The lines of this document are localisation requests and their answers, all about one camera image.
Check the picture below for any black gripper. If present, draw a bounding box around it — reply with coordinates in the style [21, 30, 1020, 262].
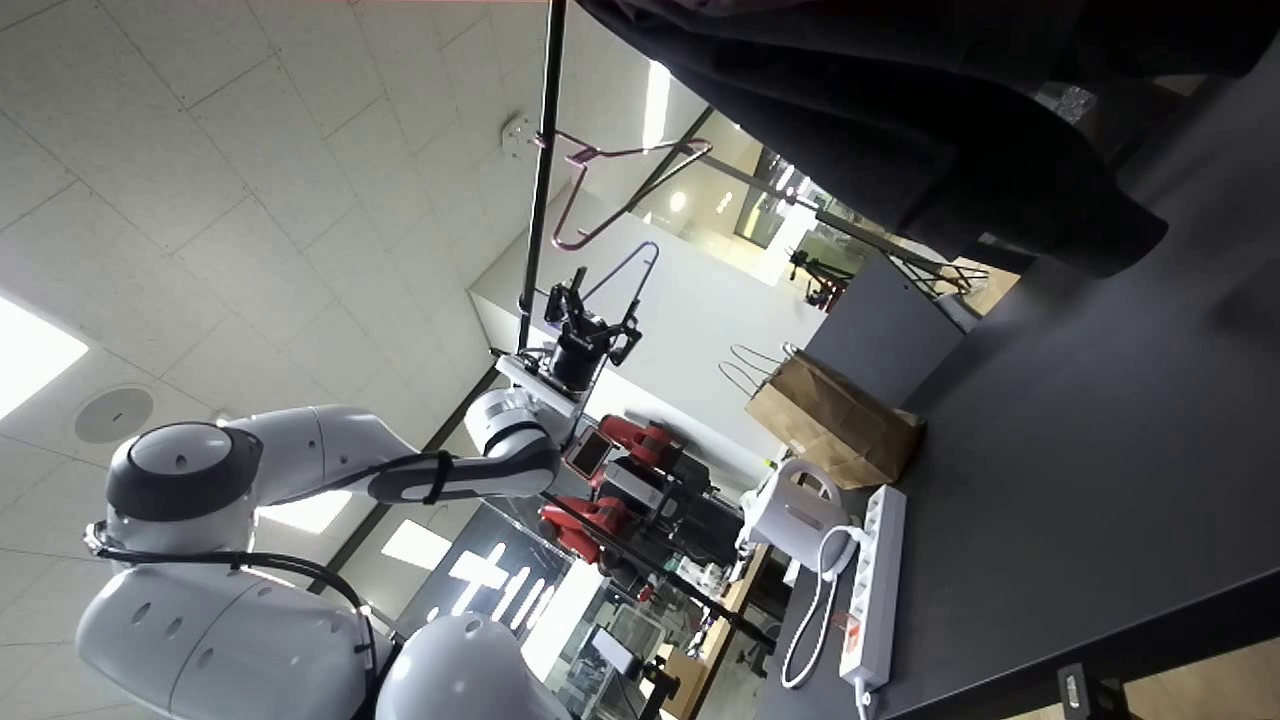
[543, 262, 648, 396]

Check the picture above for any black clothes rod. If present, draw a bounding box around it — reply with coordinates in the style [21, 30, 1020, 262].
[512, 0, 573, 359]

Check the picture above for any dark hanging coat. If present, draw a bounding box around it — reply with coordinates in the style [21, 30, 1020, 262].
[573, 0, 1280, 283]

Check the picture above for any red black machine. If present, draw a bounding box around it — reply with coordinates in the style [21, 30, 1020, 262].
[538, 488, 634, 564]
[594, 411, 687, 471]

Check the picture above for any brown paper bag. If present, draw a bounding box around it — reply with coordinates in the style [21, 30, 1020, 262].
[716, 339, 928, 494]

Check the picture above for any grey box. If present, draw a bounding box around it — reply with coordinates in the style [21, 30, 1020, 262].
[800, 253, 972, 411]

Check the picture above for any rectangular ceiling light panel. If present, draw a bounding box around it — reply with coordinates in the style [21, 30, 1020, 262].
[0, 290, 91, 422]
[251, 484, 360, 541]

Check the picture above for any white power strip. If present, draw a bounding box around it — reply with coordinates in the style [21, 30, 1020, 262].
[836, 479, 911, 691]

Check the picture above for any round ceiling speaker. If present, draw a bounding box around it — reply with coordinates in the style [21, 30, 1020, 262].
[71, 383, 155, 448]

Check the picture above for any black table clamp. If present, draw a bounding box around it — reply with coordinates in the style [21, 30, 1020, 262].
[1056, 660, 1111, 720]

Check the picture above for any white power cable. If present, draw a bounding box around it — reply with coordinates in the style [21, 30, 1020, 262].
[777, 519, 870, 694]

